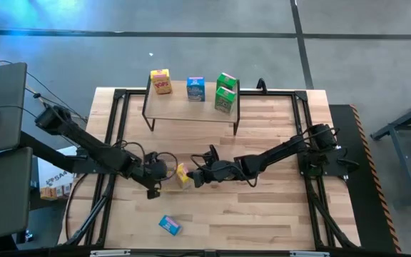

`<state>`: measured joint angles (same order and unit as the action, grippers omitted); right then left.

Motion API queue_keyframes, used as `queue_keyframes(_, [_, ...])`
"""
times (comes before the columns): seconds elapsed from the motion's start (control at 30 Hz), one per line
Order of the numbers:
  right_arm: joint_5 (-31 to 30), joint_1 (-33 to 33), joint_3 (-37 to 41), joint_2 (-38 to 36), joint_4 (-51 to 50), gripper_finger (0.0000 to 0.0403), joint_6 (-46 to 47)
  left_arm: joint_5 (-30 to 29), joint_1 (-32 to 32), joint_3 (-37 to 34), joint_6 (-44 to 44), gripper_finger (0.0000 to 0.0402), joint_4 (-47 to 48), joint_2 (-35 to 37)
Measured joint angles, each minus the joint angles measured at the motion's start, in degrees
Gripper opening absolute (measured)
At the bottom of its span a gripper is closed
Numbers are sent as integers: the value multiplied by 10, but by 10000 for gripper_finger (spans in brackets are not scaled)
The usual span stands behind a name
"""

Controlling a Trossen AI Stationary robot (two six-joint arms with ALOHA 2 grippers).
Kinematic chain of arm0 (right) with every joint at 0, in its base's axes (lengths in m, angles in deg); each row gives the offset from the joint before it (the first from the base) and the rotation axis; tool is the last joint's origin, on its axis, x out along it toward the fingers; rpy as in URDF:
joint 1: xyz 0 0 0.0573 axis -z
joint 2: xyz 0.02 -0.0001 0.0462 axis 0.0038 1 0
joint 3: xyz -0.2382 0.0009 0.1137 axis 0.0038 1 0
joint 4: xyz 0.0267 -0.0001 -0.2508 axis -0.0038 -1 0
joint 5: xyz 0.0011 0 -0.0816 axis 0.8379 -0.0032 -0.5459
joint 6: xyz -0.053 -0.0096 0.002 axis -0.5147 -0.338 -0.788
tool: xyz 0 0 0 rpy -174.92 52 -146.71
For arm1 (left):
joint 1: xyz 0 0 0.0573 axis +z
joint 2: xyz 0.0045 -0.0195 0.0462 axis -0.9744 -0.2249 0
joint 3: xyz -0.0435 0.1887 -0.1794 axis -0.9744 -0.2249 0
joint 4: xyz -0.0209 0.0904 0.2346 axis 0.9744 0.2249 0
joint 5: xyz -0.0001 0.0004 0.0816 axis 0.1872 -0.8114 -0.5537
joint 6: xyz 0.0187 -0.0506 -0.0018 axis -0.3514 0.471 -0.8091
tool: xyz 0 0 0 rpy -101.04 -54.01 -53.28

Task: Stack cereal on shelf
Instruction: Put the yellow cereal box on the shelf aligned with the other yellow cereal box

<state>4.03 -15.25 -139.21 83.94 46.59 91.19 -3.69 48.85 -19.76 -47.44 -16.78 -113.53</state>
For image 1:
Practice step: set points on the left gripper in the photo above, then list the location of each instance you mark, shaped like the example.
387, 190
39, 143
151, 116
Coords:
157, 170

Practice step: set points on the yellow Corn Pops cereal box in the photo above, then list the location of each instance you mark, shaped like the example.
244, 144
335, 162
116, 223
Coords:
161, 84
182, 173

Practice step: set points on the white printed cardboard box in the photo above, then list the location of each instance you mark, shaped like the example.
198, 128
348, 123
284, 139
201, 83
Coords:
54, 176

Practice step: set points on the black metal rig frame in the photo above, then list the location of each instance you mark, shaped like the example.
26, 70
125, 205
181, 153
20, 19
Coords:
273, 93

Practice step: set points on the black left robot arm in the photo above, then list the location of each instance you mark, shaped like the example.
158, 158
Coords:
95, 150

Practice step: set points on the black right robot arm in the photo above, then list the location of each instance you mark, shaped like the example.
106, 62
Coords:
273, 155

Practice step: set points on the silver metal bracket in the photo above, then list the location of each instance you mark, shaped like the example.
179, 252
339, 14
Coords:
309, 254
110, 253

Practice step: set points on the dark grey metal cart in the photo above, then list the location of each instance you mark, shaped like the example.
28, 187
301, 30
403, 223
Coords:
398, 160

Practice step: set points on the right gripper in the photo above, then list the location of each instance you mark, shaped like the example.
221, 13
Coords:
223, 170

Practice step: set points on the black curved bracket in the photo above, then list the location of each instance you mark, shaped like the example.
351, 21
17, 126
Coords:
261, 84

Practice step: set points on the green Apple Jacks cereal box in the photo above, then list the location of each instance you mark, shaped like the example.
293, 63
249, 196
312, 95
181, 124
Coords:
225, 101
226, 80

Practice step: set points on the black mat with striped edge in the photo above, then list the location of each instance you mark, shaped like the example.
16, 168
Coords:
362, 200

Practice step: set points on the wooden shelf with black legs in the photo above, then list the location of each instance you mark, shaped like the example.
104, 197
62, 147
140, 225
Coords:
180, 107

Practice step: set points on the blue Rice Krispies cereal box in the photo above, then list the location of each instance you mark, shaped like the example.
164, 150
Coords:
170, 225
195, 89

